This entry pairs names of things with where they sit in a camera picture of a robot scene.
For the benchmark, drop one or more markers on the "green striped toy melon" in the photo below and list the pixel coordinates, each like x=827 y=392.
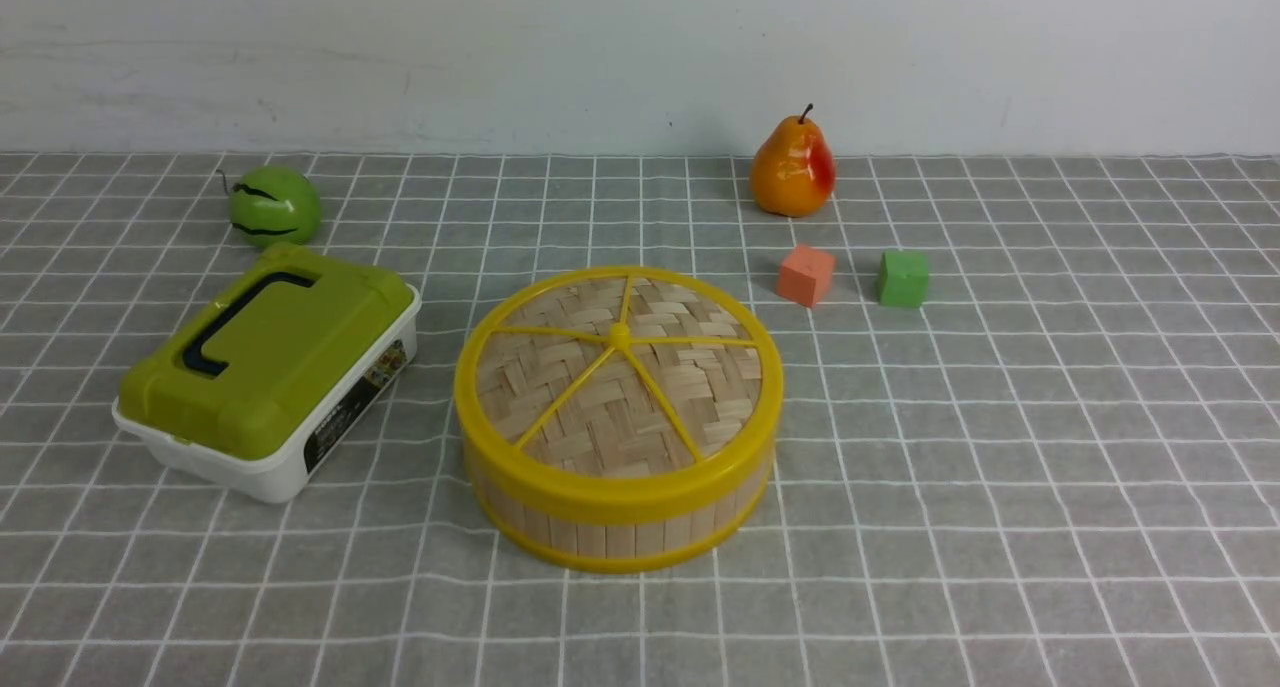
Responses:
x=271 y=204

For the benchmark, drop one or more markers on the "orange red toy pear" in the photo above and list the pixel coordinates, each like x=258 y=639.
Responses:
x=793 y=173

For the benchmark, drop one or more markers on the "yellow woven bamboo steamer lid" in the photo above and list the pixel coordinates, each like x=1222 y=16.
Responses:
x=617 y=395

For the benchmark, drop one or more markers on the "green foam cube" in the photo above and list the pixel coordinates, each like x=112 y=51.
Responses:
x=903 y=279

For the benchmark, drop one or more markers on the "green lidded white lunch box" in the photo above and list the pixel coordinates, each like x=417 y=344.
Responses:
x=256 y=390

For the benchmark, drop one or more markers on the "grey checked tablecloth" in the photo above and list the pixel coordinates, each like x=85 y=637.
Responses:
x=1061 y=469

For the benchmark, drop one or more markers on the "yellow bamboo steamer base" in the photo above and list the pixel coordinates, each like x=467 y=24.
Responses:
x=637 y=545

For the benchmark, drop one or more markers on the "orange foam cube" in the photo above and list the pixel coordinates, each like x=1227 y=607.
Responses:
x=805 y=275

